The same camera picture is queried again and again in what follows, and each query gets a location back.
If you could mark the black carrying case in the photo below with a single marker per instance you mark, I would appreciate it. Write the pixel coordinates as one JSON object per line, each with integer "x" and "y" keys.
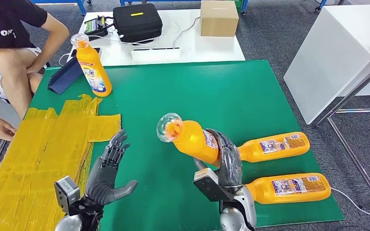
{"x": 137, "y": 24}

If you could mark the blue tablet case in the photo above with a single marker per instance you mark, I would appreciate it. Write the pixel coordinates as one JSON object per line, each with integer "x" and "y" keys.
{"x": 63, "y": 78}

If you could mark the white power strip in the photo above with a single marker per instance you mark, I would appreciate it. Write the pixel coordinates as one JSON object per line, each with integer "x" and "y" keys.
{"x": 155, "y": 55}

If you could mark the person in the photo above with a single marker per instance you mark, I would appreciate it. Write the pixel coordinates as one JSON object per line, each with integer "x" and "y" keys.
{"x": 3, "y": 25}

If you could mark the grey metal bench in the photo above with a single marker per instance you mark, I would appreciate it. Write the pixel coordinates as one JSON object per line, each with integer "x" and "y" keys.
{"x": 7, "y": 116}

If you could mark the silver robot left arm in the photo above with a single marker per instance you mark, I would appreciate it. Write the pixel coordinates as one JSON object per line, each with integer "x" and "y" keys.
{"x": 70, "y": 223}

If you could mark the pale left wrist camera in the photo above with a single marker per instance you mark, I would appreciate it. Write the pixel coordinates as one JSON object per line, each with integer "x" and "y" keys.
{"x": 66, "y": 191}

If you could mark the orange detergent bottle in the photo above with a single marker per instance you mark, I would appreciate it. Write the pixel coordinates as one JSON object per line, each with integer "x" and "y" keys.
{"x": 92, "y": 70}
{"x": 188, "y": 140}
{"x": 261, "y": 191}
{"x": 251, "y": 153}

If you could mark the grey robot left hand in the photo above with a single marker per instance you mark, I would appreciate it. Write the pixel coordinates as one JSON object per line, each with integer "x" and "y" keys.
{"x": 103, "y": 181}

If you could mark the green plastic crate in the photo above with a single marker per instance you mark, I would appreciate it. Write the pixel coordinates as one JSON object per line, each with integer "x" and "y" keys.
{"x": 239, "y": 3}

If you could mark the green table mat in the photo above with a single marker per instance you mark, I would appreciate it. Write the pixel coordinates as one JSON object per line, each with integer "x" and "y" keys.
{"x": 188, "y": 95}

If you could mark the white table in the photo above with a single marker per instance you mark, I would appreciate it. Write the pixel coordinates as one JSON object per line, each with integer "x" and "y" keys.
{"x": 325, "y": 60}

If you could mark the black remote controller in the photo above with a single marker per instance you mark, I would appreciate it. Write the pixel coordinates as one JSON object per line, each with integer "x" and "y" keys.
{"x": 94, "y": 25}

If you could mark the cardboard box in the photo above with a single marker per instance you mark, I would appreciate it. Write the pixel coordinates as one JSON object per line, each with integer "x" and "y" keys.
{"x": 218, "y": 19}

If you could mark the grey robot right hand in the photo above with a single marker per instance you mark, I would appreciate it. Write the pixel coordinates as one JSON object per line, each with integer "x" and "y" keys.
{"x": 231, "y": 169}

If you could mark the yellow tape patch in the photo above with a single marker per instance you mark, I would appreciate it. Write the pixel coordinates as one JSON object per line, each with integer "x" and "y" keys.
{"x": 28, "y": 159}

